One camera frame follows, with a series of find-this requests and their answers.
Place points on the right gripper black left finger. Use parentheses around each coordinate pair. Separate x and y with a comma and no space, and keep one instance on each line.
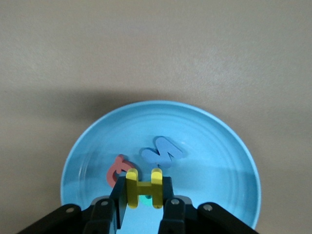
(102,217)

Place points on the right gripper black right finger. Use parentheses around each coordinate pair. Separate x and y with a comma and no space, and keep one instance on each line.
(174,217)

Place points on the teal foam capital R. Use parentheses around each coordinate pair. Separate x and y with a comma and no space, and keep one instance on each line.
(146,201)

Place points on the yellow foam capital H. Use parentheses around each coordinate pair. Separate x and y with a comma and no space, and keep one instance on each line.
(143,188)

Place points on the red foam capital Q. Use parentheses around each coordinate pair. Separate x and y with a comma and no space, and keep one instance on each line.
(112,174)

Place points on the blue foam capital W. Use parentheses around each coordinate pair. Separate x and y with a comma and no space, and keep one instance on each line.
(162,156)

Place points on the blue plate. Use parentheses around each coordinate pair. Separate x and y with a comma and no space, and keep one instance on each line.
(207,158)

